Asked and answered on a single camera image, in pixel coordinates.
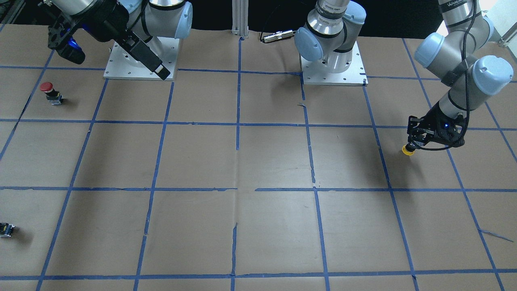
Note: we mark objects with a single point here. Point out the silver cable connector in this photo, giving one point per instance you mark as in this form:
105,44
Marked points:
277,36

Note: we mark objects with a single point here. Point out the aluminium frame post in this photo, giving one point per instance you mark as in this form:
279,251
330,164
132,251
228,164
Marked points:
240,9

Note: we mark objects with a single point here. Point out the green push button switch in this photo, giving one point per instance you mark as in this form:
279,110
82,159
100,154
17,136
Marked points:
6,230

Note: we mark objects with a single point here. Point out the red push button switch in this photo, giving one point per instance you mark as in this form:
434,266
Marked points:
53,96

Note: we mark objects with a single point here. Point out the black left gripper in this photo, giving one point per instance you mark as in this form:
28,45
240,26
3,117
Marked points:
433,117

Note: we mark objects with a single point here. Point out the yellow push button switch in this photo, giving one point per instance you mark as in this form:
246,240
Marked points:
408,150

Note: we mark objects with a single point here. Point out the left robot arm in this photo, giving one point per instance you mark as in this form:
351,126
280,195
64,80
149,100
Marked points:
332,27

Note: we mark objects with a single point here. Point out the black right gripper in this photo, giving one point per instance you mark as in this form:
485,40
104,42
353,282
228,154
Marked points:
108,19

